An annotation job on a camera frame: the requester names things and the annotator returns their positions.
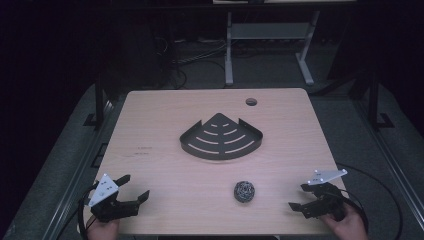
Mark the person's right hand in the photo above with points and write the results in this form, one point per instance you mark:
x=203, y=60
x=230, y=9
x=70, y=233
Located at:
x=346, y=228

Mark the black metal post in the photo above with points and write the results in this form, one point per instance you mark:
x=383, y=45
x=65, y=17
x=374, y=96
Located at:
x=99, y=103
x=374, y=100

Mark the person's left hand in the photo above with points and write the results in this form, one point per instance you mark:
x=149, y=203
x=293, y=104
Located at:
x=103, y=230

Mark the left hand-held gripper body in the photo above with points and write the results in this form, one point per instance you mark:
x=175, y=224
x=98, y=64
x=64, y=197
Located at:
x=106, y=208

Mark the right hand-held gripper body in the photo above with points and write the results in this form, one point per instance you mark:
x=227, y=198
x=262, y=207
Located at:
x=328, y=201

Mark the aluminium frame rail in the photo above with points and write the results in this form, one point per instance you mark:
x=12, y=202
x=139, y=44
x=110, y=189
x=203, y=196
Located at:
x=76, y=180
x=390, y=156

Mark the steel wool ball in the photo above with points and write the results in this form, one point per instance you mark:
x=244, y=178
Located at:
x=244, y=192

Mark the white metal stand frame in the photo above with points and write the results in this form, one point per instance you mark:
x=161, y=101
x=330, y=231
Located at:
x=266, y=30

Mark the black metal corner shelf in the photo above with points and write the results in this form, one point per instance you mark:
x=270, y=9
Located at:
x=220, y=141

